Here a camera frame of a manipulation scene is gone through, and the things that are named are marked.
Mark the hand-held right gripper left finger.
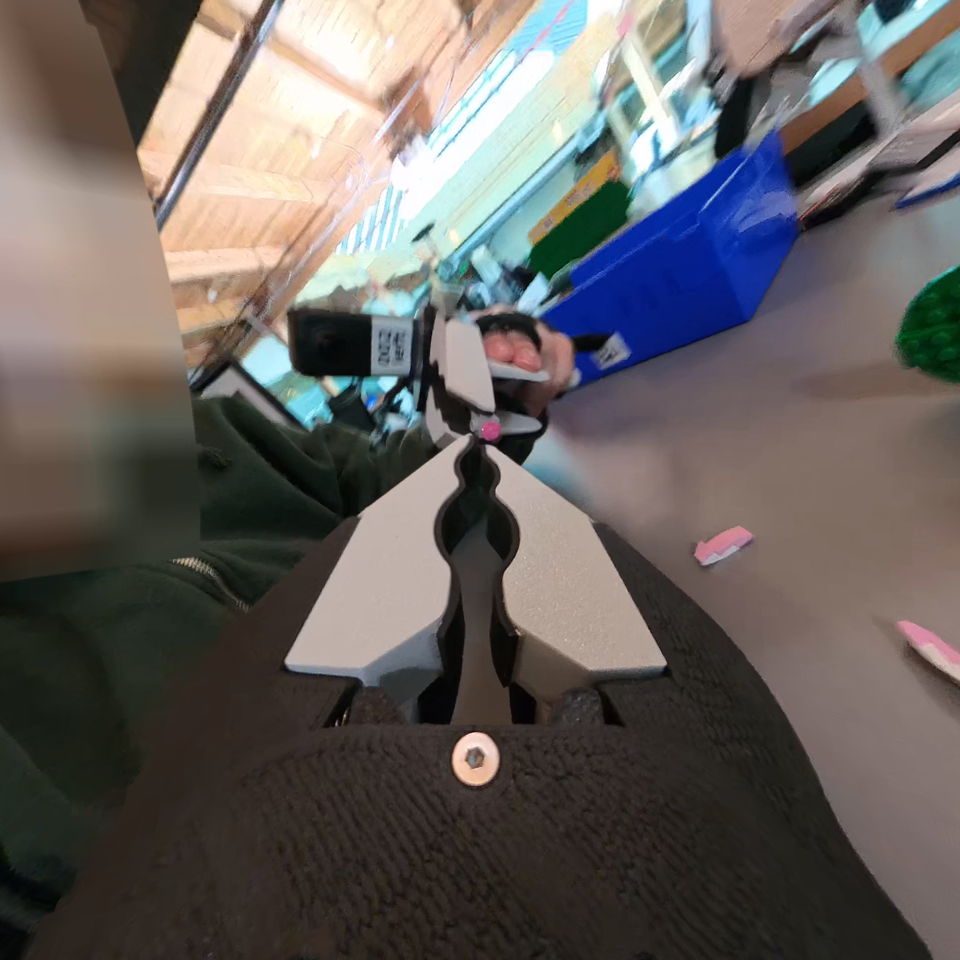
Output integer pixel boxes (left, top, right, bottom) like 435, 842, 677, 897
283, 436, 477, 724

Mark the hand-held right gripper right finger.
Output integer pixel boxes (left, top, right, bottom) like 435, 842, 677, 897
478, 442, 669, 724

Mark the green lego plant model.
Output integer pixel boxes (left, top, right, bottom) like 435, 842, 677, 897
894, 273, 960, 384

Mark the pink white lego petal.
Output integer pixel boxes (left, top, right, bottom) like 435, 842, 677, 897
896, 619, 960, 684
693, 526, 755, 566

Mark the person's left hand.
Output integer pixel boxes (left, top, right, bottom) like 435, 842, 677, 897
476, 306, 580, 406

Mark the blue storage bin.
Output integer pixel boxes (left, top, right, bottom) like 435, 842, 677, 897
536, 131, 800, 387

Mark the person's green jacket torso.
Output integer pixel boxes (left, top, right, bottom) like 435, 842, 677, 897
0, 397, 361, 931

